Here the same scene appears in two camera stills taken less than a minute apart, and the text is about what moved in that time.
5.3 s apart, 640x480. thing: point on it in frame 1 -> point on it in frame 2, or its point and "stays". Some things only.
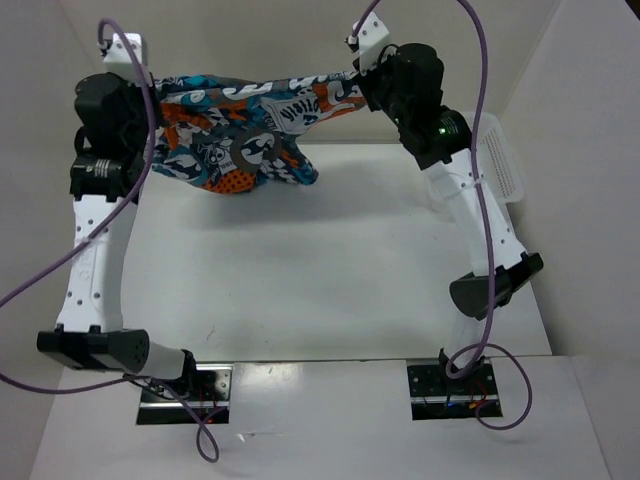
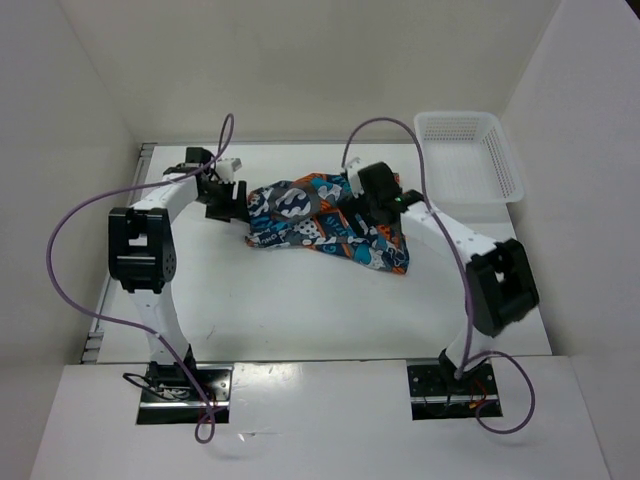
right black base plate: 435,396 stays
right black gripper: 386,60 -> 356,205
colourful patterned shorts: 227,134 -> 305,210
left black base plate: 207,392 stays
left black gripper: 129,87 -> 240,210
